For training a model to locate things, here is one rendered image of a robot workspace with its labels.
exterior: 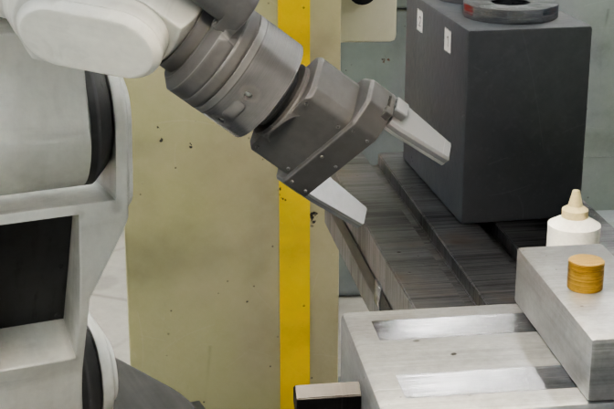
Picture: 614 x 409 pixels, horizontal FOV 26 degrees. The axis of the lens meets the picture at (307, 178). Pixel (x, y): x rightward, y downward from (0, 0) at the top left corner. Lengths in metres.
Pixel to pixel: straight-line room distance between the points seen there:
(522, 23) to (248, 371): 1.58
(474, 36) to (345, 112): 0.24
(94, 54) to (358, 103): 0.20
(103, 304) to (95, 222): 2.16
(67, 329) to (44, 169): 0.24
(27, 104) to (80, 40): 0.29
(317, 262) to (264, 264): 0.11
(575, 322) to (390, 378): 0.11
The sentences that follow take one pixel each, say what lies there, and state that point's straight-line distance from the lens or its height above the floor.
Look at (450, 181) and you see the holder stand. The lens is 1.29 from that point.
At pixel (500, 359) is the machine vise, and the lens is 0.83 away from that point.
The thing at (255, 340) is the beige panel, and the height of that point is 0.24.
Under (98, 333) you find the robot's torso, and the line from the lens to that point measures 1.53.
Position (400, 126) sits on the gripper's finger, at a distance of 1.02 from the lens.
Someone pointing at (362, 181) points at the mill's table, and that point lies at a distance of 1.39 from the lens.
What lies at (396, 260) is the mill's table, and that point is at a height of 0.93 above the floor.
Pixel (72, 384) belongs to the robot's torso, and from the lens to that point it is 1.47.
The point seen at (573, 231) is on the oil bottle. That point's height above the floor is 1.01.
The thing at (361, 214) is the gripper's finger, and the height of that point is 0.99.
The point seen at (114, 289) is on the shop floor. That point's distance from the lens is 3.58.
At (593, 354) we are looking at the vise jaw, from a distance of 0.78.
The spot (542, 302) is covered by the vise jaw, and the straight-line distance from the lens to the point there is 0.85.
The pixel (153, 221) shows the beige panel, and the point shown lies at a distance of 2.57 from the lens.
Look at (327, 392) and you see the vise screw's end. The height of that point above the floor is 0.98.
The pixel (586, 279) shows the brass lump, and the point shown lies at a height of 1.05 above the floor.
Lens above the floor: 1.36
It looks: 18 degrees down
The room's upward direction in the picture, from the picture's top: straight up
